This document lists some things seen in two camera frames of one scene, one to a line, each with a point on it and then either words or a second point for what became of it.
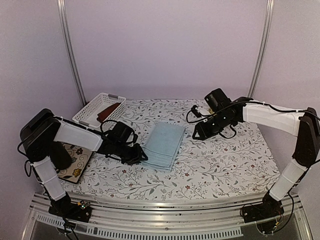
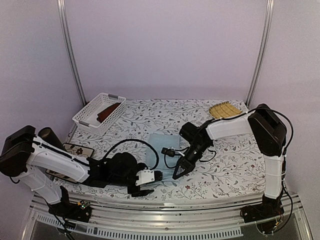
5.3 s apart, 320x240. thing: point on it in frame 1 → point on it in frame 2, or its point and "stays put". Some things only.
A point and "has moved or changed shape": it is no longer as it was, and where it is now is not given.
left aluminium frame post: (62, 13) stays put
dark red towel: (103, 114) stays put
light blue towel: (163, 141) has moved or changed shape
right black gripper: (203, 132) → (187, 164)
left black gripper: (137, 156) → (137, 192)
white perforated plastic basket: (105, 106) stays put
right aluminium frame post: (259, 64) stays put
